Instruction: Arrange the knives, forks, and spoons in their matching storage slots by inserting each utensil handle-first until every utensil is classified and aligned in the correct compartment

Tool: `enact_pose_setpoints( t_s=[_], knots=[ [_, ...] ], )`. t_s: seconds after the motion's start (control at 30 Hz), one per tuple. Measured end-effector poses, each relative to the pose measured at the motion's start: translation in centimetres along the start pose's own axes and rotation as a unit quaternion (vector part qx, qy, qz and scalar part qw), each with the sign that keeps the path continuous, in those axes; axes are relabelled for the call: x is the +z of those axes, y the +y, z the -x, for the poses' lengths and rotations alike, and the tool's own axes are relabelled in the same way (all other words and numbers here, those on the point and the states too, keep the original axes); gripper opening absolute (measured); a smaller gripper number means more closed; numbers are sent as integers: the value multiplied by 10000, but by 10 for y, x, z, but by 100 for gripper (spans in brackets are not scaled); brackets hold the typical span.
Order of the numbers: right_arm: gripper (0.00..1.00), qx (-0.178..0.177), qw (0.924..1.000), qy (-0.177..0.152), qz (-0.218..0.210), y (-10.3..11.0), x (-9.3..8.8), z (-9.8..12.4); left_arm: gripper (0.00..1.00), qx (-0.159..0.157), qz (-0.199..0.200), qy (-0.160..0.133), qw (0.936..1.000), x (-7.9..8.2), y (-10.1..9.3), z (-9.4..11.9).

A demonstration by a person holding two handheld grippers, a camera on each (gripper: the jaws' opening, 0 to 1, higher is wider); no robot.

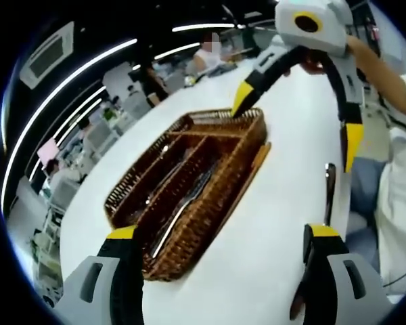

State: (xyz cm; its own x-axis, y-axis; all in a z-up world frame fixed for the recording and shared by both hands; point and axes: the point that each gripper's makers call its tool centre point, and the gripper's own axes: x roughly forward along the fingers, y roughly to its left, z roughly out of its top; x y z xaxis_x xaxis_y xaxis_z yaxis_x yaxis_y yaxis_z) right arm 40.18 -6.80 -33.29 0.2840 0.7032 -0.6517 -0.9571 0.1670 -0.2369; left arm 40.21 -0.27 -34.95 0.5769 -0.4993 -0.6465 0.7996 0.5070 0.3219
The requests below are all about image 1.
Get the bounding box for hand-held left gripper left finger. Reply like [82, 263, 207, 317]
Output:
[53, 225, 145, 325]

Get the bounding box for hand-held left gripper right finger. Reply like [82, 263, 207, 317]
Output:
[302, 222, 395, 325]

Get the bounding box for brown wicker storage slots tray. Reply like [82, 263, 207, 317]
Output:
[104, 107, 268, 282]

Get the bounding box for steel fork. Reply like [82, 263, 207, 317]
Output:
[179, 167, 221, 209]

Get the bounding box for person's left hand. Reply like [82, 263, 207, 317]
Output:
[288, 286, 307, 322]

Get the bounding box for grey cloth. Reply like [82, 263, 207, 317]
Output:
[208, 63, 240, 76]

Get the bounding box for white ceiling light strip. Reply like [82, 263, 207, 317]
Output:
[171, 22, 236, 33]
[1, 38, 139, 204]

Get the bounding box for person's blue jeans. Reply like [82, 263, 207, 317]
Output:
[348, 158, 385, 272]

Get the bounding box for pink display screen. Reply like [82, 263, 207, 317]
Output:
[37, 139, 60, 160]

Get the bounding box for white ceiling air vent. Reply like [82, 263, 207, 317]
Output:
[19, 22, 76, 89]

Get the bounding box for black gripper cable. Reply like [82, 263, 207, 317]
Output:
[382, 267, 406, 288]

